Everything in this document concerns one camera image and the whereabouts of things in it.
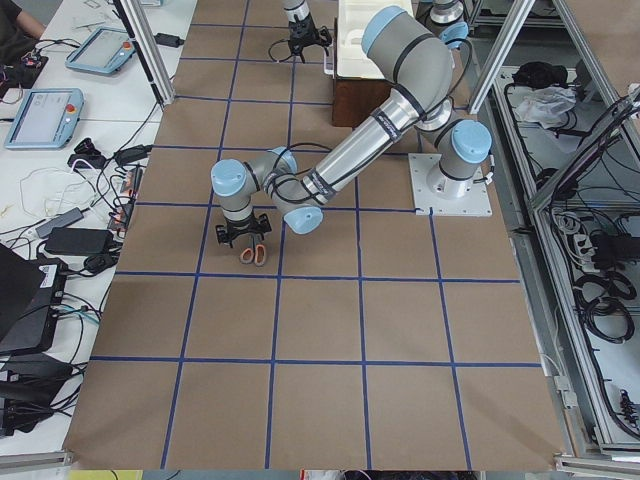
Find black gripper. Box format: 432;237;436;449
288;17;330;53
215;213;272;248

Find orange grey scissors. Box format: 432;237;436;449
239;234;267;267

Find white drawer handle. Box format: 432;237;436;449
323;46;335;78

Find white plastic tray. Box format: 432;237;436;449
335;0;413;79

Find dark brown wooden cabinet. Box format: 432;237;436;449
331;77;426;127

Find black power adapter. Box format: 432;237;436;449
154;33;184;48

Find black power brick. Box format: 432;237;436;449
44;227;113;256

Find blue teach pendant far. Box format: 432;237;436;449
65;27;135;75

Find blue teach pendant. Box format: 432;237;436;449
4;88;84;150
65;27;135;75

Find black laptop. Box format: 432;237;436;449
1;246;67;356

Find blue teach pendant near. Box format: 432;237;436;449
4;88;84;150

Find aluminium frame post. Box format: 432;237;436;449
114;0;175;108

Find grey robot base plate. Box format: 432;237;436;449
408;153;492;217

